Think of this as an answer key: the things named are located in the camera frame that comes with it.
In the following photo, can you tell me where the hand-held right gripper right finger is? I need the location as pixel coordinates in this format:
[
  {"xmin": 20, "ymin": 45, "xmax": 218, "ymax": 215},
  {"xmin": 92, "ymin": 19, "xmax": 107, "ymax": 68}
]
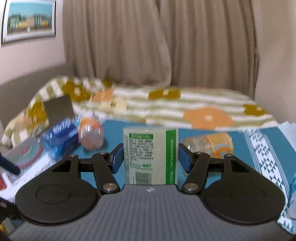
[{"xmin": 178, "ymin": 143, "xmax": 252, "ymax": 194}]

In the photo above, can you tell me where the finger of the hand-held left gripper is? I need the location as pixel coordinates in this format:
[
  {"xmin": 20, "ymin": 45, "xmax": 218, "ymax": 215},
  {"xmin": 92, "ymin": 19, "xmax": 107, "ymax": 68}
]
[
  {"xmin": 0, "ymin": 154, "xmax": 21, "ymax": 176},
  {"xmin": 0, "ymin": 199, "xmax": 22, "ymax": 225}
]

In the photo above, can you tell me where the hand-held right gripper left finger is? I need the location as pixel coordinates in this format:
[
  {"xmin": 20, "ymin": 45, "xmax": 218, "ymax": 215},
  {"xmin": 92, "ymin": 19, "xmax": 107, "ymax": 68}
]
[{"xmin": 52, "ymin": 143, "xmax": 125, "ymax": 194}]

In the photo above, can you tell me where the green white label bottle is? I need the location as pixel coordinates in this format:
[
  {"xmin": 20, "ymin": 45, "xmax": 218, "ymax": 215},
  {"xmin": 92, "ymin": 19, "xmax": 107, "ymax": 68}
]
[{"xmin": 123, "ymin": 126, "xmax": 179, "ymax": 186}]

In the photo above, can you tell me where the colourful printed box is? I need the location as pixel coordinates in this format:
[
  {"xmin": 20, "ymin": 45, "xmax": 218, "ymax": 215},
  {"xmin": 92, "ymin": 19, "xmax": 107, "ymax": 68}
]
[{"xmin": 0, "ymin": 136, "xmax": 61, "ymax": 200}]

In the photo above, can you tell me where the clear bottle with orange label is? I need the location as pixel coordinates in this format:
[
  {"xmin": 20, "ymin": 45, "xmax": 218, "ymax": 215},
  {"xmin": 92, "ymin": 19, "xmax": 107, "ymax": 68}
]
[
  {"xmin": 78, "ymin": 116, "xmax": 104, "ymax": 150},
  {"xmin": 181, "ymin": 133, "xmax": 234, "ymax": 159}
]

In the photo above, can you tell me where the teal patterned bedsheet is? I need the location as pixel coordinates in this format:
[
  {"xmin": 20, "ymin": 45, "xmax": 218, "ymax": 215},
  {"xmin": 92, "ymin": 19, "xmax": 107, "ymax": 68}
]
[{"xmin": 7, "ymin": 120, "xmax": 296, "ymax": 235}]

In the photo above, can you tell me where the blue snack packet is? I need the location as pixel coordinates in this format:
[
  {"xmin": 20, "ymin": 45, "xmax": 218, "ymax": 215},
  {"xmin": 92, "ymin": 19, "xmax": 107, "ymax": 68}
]
[{"xmin": 41, "ymin": 118, "xmax": 79, "ymax": 161}]

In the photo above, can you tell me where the floral striped blanket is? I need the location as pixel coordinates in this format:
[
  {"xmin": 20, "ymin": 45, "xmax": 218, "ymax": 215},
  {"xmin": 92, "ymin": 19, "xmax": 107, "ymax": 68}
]
[{"xmin": 0, "ymin": 76, "xmax": 278, "ymax": 149}]

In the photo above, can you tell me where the grey card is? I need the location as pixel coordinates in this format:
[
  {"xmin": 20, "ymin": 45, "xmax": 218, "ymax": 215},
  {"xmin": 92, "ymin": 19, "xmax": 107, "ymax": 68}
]
[{"xmin": 43, "ymin": 95, "xmax": 76, "ymax": 133}]

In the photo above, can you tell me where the grey headboard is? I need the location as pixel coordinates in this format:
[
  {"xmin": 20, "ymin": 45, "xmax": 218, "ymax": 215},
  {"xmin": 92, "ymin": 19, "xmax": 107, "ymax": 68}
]
[{"xmin": 0, "ymin": 64, "xmax": 75, "ymax": 138}]

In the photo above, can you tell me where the white paper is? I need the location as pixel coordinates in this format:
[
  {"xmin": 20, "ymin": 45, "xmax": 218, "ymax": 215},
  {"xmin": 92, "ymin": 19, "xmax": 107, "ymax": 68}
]
[{"xmin": 279, "ymin": 121, "xmax": 296, "ymax": 145}]

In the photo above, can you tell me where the beige curtain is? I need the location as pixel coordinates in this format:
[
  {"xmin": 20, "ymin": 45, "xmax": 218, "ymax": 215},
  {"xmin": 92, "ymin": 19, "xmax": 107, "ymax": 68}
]
[{"xmin": 62, "ymin": 0, "xmax": 260, "ymax": 98}]

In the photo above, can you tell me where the framed wall picture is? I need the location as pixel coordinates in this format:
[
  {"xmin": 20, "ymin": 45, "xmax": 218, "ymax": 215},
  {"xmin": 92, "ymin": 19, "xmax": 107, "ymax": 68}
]
[{"xmin": 1, "ymin": 0, "xmax": 57, "ymax": 45}]

